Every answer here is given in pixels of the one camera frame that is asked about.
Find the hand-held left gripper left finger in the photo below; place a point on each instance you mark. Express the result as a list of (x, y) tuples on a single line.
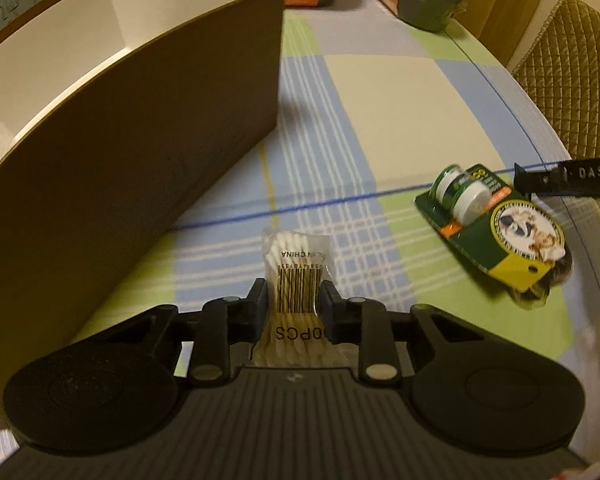
[(257, 310)]

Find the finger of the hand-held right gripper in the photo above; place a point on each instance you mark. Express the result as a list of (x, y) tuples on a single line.
[(580, 175)]

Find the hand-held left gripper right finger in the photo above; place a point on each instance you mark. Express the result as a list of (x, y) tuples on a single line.
[(330, 310)]

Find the cotton swab bag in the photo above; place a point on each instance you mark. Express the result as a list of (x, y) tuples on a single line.
[(292, 260)]

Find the green carded tape pack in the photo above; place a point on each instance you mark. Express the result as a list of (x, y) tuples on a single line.
[(500, 250)]

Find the brown cardboard storage box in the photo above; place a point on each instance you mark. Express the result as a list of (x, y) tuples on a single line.
[(130, 185)]

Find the quilted chair back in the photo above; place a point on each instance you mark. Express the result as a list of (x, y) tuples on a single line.
[(575, 75)]

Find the dark brown round object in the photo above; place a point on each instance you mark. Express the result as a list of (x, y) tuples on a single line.
[(540, 295)]

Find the ochre curtain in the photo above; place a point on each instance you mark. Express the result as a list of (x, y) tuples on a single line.
[(515, 5)]

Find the checked tablecloth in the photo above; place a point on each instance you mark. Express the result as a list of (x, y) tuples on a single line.
[(380, 110)]

